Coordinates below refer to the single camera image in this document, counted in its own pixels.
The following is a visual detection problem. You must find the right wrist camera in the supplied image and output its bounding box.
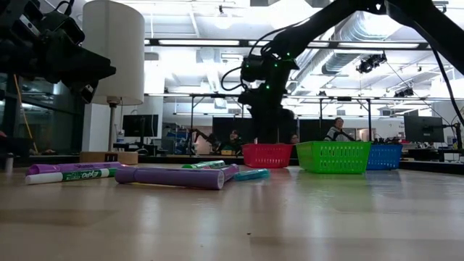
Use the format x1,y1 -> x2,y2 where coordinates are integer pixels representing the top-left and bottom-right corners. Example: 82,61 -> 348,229
241,56 -> 265,83

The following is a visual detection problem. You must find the green plastic basket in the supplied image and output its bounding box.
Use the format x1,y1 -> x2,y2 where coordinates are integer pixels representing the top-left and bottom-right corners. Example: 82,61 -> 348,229
295,141 -> 373,175

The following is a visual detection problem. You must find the black computer monitor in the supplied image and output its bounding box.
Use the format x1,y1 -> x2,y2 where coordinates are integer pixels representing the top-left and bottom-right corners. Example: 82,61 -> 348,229
122,114 -> 160,138
403,115 -> 445,144

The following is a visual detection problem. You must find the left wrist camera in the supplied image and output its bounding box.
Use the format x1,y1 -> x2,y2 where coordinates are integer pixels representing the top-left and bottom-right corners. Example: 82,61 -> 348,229
14,0 -> 86,48

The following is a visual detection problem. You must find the violet blue highlighter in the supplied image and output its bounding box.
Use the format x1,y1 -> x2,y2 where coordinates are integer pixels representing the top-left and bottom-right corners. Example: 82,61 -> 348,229
221,163 -> 240,182

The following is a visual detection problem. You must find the thick green marker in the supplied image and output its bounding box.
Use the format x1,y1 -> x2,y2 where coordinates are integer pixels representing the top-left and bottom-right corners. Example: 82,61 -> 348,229
181,159 -> 226,170

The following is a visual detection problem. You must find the thick purple Sharpie highlighter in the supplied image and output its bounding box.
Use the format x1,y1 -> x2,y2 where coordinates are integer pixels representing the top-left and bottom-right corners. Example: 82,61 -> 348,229
25,161 -> 123,177

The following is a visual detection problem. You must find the red plastic basket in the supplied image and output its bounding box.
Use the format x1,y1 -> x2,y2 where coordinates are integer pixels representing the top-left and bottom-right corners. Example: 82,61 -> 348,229
241,143 -> 294,170

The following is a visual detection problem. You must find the blue plastic basket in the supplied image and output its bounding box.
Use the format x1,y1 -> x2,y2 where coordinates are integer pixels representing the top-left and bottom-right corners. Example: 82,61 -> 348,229
365,144 -> 404,171

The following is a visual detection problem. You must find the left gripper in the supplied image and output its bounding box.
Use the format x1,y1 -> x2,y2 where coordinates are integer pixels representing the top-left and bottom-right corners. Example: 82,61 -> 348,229
21,36 -> 117,105

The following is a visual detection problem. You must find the black aluminium table frame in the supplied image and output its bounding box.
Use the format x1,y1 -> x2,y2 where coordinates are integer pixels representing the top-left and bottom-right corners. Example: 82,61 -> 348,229
0,154 -> 464,175

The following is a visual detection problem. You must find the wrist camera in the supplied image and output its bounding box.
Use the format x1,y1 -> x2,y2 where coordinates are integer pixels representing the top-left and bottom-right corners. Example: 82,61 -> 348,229
14,0 -> 86,48
241,56 -> 265,83

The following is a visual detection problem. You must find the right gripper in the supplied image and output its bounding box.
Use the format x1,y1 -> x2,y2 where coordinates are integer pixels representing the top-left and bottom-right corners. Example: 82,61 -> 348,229
237,81 -> 296,144

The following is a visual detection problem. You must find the green Expo marker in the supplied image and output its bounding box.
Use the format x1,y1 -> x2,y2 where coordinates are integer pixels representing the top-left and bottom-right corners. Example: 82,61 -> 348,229
24,167 -> 119,186

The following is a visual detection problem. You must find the yellow pole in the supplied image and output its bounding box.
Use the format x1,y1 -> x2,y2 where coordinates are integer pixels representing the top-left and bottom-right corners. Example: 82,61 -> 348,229
13,74 -> 39,154

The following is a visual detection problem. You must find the white shade table lamp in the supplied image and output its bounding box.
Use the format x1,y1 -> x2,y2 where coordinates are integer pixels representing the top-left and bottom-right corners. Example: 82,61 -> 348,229
79,0 -> 146,166

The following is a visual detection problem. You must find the teal highlighter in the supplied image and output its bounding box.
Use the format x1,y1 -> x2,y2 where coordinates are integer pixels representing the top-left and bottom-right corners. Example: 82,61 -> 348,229
233,168 -> 271,182

